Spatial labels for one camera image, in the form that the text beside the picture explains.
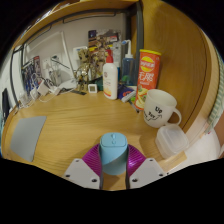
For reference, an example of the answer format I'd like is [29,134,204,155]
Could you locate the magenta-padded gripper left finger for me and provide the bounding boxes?
[63,144,105,190]

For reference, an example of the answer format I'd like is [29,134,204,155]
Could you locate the grey mouse pad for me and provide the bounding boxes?
[9,115,48,163]

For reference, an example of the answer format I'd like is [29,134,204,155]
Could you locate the white red-capped lotion bottle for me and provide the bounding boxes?
[102,49,119,101]

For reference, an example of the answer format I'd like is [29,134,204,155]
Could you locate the red chips can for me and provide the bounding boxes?
[134,48,162,111]

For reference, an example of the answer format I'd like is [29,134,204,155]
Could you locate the black hanging bag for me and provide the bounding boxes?
[1,88,11,121]

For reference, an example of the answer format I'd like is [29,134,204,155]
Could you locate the grey metal desk frame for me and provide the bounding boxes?
[9,0,145,108]

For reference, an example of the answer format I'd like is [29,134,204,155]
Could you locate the small blue packet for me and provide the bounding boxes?
[117,83,138,103]

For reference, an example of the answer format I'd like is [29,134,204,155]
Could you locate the tangled white cable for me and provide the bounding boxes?
[18,76,84,109]

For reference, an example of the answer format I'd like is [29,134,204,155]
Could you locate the light blue computer mouse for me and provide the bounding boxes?
[99,132,129,176]

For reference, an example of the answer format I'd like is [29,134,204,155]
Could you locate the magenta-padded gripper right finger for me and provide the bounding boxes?
[125,145,167,190]

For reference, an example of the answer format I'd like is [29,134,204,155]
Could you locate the clear plastic food container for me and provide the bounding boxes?
[154,124,190,159]

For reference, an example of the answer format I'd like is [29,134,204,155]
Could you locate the clear plastic cup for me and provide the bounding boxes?
[18,91,30,106]

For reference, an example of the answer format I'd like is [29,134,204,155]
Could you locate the small white charger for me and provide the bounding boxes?
[36,81,51,98]

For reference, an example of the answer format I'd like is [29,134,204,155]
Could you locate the white printed mug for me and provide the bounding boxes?
[143,88,183,129]

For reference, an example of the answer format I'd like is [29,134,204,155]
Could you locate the small white cube clock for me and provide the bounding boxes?
[87,83,99,94]

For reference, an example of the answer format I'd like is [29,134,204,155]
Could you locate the green white striped towel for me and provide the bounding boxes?
[206,49,224,134]

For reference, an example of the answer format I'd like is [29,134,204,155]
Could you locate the blue robot model kit box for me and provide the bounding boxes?
[21,55,43,91]

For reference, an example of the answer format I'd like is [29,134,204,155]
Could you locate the white power adapter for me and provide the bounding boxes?
[49,84,63,96]

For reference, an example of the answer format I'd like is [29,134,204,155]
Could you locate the colourful printed carton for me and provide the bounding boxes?
[88,29,123,62]

